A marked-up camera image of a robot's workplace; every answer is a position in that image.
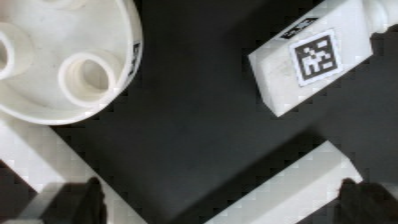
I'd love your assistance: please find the white left fence bar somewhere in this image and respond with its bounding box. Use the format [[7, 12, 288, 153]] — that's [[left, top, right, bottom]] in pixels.
[[0, 112, 148, 224]]

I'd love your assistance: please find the white stool leg with tag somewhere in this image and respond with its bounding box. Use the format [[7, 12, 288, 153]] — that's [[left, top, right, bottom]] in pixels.
[[249, 0, 398, 117]]

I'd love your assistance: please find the white round stool seat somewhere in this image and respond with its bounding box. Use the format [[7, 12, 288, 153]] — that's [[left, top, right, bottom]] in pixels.
[[0, 0, 144, 125]]

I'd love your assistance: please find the white fence bar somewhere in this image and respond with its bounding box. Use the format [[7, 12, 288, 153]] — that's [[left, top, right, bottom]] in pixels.
[[0, 112, 148, 224], [205, 141, 363, 224]]

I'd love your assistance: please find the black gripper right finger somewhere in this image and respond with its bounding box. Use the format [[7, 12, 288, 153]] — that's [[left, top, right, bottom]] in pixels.
[[336, 178, 398, 224]]

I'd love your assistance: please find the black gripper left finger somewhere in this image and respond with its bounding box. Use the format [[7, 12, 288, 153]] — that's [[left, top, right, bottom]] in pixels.
[[55, 178, 107, 224]]

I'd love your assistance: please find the white front fence bar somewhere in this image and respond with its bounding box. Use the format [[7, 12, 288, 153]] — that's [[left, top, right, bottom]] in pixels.
[[205, 141, 363, 224]]

